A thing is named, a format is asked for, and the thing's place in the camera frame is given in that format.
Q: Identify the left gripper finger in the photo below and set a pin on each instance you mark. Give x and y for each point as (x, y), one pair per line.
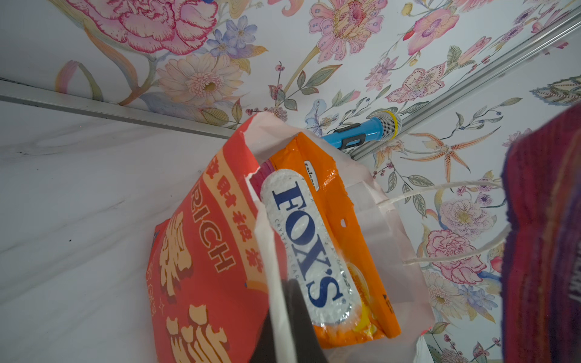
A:
(287, 334)

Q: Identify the orange Fox's candy packet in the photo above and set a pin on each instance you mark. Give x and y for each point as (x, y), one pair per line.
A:
(310, 210)

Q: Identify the red paper bag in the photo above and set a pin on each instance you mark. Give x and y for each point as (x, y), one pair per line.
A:
(217, 263)

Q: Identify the purple Fox's candy packet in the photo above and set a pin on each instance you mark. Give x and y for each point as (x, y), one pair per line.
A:
(541, 263)

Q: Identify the blue microphone on black stand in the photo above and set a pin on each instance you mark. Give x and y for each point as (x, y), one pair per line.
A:
(384, 125)

